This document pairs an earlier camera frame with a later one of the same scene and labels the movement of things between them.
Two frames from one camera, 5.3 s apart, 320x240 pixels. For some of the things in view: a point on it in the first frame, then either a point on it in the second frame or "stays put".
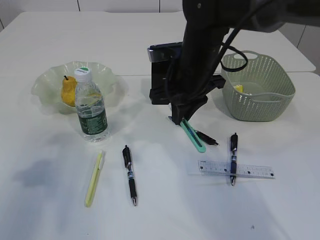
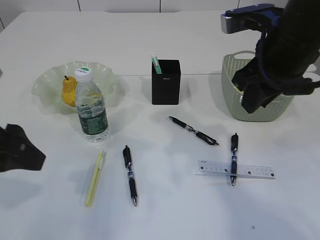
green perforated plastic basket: [262, 90] stays put
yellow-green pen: [94, 179] stays put
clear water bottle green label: [89, 103] stays put
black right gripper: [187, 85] -> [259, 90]
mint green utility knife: [193, 136] -> [156, 64]
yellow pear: [68, 91] stays put
